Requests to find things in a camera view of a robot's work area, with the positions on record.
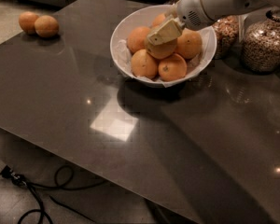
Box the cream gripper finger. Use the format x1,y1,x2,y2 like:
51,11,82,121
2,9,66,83
164,5,177,20
147,18,183,46

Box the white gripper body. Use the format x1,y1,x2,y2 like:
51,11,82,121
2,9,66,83
176,0,266,30

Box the orange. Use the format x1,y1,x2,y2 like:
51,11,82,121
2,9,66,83
175,29,203,59
127,26,150,53
19,11,39,35
131,49,159,79
145,39,177,60
159,53,187,81
35,15,59,38
151,14,165,27

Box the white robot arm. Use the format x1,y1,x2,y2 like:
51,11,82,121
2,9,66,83
147,0,280,45

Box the white ceramic bowl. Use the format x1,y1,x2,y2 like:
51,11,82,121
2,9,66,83
109,4,217,89

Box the white paper bowl liner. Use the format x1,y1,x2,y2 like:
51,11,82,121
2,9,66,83
110,26,217,88

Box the glass jar of nuts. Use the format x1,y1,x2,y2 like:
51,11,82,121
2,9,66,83
212,16,239,59

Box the glass jar of cereal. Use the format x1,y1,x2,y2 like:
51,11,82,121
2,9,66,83
241,9,280,73

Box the black power cable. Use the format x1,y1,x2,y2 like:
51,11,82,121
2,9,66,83
0,164,108,224

